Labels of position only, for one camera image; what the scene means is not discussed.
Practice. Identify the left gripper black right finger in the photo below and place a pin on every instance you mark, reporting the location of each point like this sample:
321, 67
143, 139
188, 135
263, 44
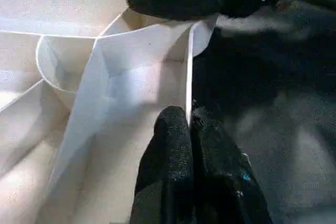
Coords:
218, 182

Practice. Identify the white plastic table top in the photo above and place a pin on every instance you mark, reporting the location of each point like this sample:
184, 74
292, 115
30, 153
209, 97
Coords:
65, 90

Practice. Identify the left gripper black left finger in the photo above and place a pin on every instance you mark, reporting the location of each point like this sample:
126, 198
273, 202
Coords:
168, 169

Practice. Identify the black glossy mat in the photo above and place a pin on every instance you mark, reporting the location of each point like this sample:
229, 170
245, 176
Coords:
275, 103

